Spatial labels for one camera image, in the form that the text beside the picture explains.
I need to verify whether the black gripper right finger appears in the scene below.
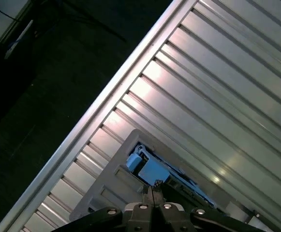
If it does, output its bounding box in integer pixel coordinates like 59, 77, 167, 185
153, 185, 264, 232

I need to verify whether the hard disk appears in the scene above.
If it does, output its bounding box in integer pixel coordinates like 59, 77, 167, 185
125, 142, 215, 209

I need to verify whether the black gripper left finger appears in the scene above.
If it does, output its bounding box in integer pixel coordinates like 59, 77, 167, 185
57, 185, 157, 232

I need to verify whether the grey parts rack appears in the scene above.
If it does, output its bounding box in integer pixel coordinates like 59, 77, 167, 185
69, 129, 261, 227

